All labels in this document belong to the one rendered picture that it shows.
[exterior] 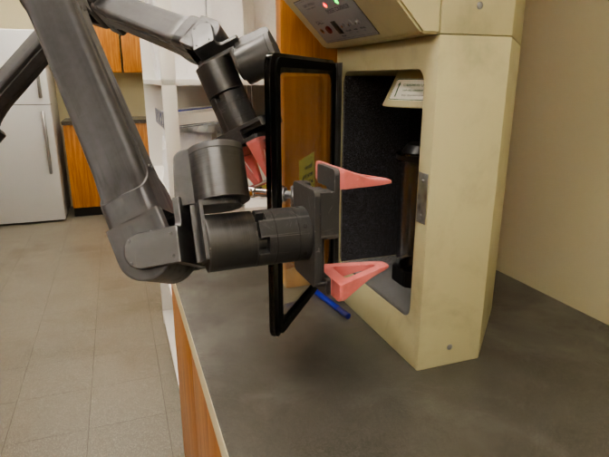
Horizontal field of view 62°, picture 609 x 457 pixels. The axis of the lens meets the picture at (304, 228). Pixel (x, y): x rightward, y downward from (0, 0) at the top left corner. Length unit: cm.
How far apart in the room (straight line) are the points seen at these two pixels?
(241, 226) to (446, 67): 35
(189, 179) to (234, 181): 5
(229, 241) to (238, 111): 33
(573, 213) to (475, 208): 39
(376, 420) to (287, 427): 11
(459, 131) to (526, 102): 50
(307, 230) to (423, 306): 30
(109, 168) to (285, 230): 19
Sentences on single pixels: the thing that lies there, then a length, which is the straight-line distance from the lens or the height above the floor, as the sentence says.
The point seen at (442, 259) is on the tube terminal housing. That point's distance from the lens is 75.
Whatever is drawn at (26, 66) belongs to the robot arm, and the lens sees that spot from 120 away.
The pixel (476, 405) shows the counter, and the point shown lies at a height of 94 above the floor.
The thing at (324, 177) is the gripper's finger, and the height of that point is 126.
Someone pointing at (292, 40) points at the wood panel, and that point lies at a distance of 100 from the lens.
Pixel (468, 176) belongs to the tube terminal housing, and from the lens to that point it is 74.
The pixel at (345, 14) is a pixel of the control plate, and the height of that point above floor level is 145.
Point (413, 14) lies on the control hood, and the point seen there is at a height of 143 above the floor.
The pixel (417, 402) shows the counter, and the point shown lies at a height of 94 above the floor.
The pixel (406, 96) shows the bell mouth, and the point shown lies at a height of 133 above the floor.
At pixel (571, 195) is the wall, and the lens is 112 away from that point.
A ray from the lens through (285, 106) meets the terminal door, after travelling 72.
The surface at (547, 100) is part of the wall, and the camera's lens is 116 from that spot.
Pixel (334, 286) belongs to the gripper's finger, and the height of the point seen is 114.
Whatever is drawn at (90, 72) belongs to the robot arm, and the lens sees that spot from 60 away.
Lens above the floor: 135
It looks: 16 degrees down
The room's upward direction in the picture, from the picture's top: straight up
